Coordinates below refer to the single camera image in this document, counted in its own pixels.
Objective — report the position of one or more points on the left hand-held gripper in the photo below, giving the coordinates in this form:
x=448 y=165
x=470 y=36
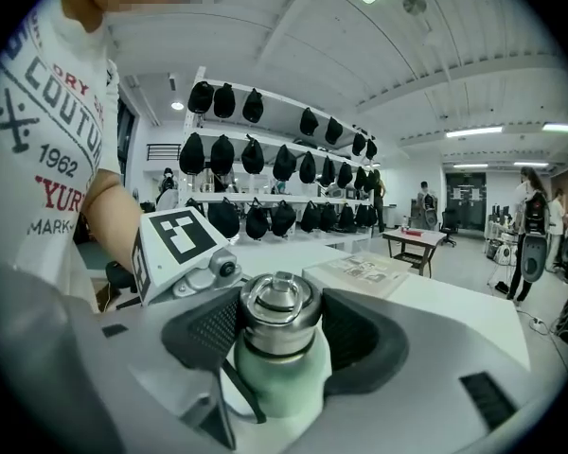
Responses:
x=180 y=249

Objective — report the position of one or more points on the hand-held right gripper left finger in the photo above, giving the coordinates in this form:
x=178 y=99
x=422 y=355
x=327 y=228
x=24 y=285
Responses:
x=123 y=371

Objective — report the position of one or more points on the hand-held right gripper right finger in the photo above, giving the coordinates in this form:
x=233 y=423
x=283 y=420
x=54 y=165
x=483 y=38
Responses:
x=431 y=386

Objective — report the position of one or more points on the green metal flask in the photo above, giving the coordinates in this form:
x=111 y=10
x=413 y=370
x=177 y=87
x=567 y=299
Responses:
x=284 y=386

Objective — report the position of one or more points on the person's left forearm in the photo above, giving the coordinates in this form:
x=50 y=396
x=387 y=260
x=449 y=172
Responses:
x=113 y=215

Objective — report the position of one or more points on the white table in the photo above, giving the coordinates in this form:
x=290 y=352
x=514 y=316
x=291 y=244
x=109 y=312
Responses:
x=454 y=310

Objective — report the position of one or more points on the grey book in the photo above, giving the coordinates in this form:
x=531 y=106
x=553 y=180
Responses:
x=355 y=272

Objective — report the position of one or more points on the round ceiling light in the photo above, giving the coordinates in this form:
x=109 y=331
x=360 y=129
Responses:
x=177 y=106

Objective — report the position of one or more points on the small brown side table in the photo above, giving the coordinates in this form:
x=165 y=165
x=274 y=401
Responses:
x=414 y=241

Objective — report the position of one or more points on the red flat box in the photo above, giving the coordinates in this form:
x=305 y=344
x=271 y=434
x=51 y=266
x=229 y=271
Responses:
x=413 y=232

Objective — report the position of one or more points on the white printed t-shirt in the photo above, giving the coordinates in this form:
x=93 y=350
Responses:
x=52 y=159

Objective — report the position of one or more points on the white metal shelf rack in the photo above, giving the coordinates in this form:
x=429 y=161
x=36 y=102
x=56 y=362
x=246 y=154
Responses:
x=284 y=126

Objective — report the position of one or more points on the black office chair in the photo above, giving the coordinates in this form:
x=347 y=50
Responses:
x=449 y=225

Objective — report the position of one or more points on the black double door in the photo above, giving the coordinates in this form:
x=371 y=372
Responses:
x=466 y=201

